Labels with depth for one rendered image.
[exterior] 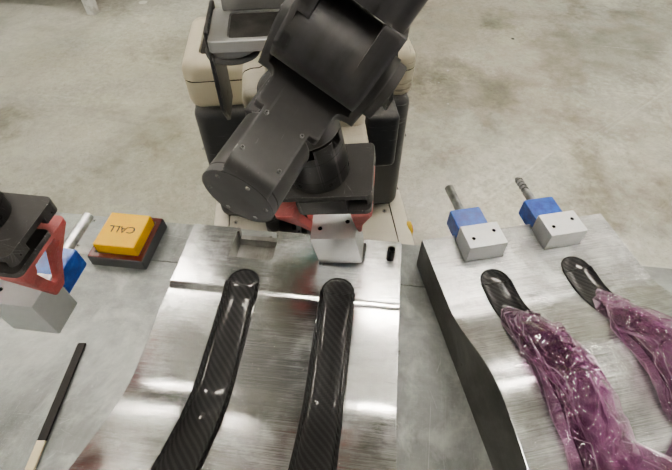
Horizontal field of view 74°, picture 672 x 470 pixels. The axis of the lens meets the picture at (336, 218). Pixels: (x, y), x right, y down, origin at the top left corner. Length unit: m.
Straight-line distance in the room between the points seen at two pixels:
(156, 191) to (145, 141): 0.36
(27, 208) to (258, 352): 0.24
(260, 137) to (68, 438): 0.42
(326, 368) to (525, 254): 0.30
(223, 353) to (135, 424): 0.10
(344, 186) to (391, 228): 0.96
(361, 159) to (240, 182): 0.16
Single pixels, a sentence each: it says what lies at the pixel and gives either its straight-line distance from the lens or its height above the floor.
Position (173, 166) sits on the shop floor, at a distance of 2.09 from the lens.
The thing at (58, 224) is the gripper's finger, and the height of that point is 1.02.
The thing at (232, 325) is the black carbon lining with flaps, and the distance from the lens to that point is 0.50.
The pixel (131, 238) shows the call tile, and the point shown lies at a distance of 0.67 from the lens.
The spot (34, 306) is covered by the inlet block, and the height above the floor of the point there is 0.96.
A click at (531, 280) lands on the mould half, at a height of 0.86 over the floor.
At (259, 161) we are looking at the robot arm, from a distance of 0.29.
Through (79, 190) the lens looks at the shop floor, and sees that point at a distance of 2.14.
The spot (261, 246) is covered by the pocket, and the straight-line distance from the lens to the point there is 0.58.
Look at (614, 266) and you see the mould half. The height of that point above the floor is 0.86.
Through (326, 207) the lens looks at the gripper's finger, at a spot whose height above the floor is 1.01.
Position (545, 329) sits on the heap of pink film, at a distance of 0.51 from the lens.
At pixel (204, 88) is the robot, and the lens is 1.10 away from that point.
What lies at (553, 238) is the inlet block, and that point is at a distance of 0.62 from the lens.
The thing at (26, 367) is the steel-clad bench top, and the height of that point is 0.80.
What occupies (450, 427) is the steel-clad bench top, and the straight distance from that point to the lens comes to 0.55.
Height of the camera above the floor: 1.31
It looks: 49 degrees down
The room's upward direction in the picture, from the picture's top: straight up
